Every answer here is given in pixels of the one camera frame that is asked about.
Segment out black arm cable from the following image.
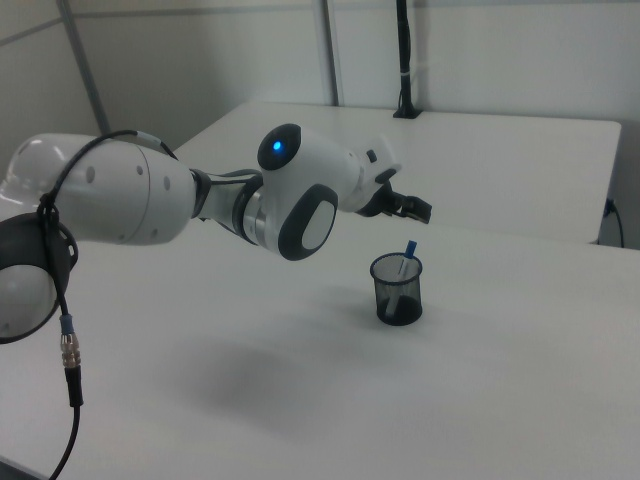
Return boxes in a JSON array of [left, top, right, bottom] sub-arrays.
[[37, 129, 179, 480]]

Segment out black power cable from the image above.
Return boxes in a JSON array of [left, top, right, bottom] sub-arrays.
[[602, 198, 626, 248]]

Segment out white background table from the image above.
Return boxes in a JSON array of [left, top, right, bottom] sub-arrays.
[[174, 101, 623, 246]]

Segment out blue and white marker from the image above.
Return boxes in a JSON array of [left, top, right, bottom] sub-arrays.
[[384, 240, 419, 319]]

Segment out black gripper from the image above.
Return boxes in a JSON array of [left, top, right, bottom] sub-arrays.
[[356, 180, 434, 224]]

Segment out grey metal partition post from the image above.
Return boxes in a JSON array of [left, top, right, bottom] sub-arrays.
[[56, 0, 111, 137], [317, 0, 347, 107]]

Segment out black mesh pen cup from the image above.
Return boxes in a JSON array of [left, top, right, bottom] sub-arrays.
[[369, 252, 425, 327]]

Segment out black clamped stand pole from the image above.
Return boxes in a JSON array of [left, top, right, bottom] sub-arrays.
[[391, 0, 424, 120]]

